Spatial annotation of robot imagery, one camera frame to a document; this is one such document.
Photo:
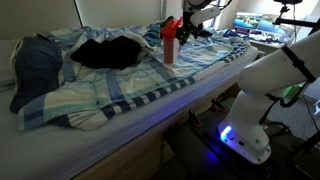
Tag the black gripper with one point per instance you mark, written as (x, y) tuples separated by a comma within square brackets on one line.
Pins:
[(188, 30)]

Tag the red plastic wrapper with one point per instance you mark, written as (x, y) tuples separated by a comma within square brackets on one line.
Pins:
[(170, 28)]

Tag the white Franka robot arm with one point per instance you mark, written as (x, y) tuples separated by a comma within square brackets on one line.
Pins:
[(253, 116)]

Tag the white red paper gift bag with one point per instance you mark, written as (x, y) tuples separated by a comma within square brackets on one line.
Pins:
[(171, 50)]

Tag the teal blue striped cloth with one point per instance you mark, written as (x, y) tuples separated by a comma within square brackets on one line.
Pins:
[(154, 34)]

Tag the blue white plaid blanket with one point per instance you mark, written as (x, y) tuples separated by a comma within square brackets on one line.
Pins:
[(133, 83)]

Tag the black garment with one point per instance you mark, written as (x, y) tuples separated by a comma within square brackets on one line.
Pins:
[(108, 52)]

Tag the red black clamp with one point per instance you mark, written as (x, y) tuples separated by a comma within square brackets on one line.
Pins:
[(218, 104), (194, 118)]

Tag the cluttered desk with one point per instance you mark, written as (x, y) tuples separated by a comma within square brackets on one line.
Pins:
[(263, 28)]

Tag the black robot stand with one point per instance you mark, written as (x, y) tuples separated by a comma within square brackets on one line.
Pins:
[(200, 150)]

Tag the green object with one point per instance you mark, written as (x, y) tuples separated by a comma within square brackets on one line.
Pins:
[(293, 90)]

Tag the white mattress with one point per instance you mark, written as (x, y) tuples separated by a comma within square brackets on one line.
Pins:
[(83, 146)]

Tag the dark blue pillow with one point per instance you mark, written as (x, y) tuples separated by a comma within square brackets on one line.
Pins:
[(35, 71)]

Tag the white pillow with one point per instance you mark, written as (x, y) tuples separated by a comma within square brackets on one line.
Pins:
[(6, 63)]

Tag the black camera tripod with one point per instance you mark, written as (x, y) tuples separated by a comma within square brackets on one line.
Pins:
[(293, 20)]

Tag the wooden bed frame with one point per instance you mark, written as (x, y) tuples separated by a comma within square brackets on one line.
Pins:
[(140, 160)]

